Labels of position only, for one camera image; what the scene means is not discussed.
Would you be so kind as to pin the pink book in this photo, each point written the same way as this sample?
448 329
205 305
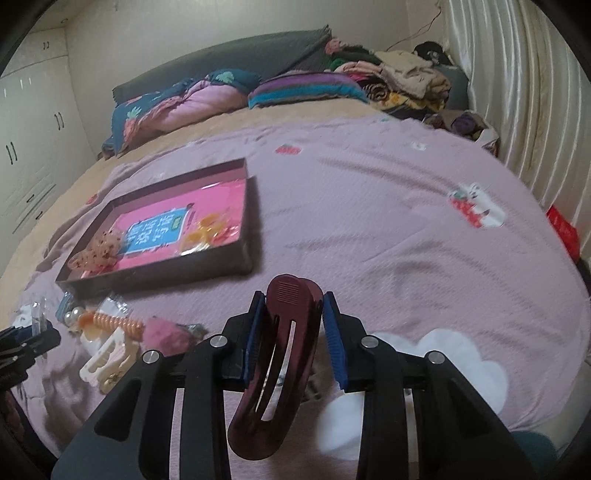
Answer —
221 194

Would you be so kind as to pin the teal cloth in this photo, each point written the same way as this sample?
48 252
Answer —
535 454

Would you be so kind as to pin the cream satin curtain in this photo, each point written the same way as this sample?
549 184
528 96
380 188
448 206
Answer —
521 92

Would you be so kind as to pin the navy and pink quilt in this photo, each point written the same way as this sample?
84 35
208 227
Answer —
194 99

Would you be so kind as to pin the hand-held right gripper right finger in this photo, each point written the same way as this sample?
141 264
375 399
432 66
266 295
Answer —
334 344

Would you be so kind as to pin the bag of dark clothes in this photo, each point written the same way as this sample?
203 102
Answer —
466 127

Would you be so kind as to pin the pile of clothes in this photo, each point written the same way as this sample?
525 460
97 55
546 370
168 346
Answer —
406 78

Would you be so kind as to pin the blue hair clip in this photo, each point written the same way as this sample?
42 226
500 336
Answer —
66 304

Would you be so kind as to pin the dark red hair clip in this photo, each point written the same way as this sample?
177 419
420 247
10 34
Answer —
286 295

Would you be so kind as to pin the beige bed sheet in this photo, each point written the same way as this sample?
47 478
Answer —
240 120

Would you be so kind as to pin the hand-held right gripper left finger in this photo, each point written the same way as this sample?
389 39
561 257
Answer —
255 341

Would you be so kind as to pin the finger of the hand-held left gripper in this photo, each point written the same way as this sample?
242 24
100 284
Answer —
37 345
34 325

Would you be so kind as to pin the cream claw hair clip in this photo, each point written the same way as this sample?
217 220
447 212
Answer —
108 357

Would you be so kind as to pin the orange hair clip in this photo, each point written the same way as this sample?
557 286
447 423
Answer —
203 236

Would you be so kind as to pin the dark shallow cardboard box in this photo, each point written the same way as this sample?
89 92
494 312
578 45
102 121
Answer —
161 276

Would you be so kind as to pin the white hair accessory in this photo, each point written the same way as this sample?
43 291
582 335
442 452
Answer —
28 314

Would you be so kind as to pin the clear plastic packet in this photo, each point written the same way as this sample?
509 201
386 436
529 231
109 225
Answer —
113 305

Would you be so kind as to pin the striped pillow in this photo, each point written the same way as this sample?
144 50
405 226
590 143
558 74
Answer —
304 87

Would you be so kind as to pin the red bag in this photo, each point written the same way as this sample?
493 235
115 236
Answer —
565 233

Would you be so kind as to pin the pink fluffy hair clip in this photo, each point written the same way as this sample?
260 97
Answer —
166 336

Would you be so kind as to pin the spotted beige hair bow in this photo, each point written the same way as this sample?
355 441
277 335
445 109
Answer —
102 247

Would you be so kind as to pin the grey headboard cover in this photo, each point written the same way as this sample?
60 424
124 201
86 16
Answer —
231 57

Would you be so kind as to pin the white wardrobe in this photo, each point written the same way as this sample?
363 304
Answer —
32 124

